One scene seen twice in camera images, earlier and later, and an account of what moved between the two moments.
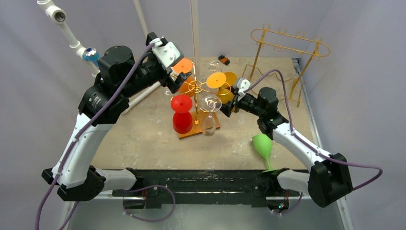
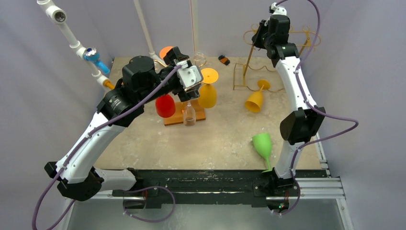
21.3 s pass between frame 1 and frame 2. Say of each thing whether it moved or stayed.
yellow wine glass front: moved
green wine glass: stayed
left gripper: moved
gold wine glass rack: moved
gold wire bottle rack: moved
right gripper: moved
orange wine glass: moved
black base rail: stayed
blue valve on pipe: stayed
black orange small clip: stayed
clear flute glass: moved
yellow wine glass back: moved
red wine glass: moved
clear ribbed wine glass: moved
